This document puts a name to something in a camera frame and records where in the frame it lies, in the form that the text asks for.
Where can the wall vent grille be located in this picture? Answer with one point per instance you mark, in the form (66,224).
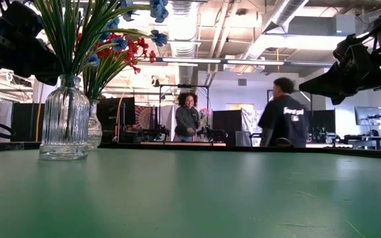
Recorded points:
(242,82)

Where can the computer monitor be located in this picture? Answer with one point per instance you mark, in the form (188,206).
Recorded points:
(369,115)

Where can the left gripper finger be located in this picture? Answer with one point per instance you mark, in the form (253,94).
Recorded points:
(41,66)

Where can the wooden table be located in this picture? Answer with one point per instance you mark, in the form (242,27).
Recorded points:
(184,143)

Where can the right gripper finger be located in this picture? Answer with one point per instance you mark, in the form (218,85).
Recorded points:
(342,82)

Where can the black desk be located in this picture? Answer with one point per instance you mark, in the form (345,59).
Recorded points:
(365,138)

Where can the ribbed silver ventilation duct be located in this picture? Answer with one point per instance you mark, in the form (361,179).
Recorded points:
(182,26)

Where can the person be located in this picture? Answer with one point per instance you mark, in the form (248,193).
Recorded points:
(187,120)
(284,119)

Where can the small clear glass vase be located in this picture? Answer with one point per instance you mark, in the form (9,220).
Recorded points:
(95,129)

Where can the white patterned cloth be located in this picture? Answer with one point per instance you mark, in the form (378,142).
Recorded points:
(251,120)

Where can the red mandala cloth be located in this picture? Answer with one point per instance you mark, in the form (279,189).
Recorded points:
(143,117)

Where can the red artificial flower bunch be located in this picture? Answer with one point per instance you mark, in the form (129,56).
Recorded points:
(132,46)
(93,82)
(106,53)

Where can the black partition panel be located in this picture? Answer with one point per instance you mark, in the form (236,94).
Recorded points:
(324,122)
(227,122)

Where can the pink potted flowers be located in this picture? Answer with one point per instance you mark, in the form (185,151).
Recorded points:
(204,113)

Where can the black screen panel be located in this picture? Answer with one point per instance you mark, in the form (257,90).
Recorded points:
(111,112)

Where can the green table mat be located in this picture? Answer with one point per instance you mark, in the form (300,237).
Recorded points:
(190,198)

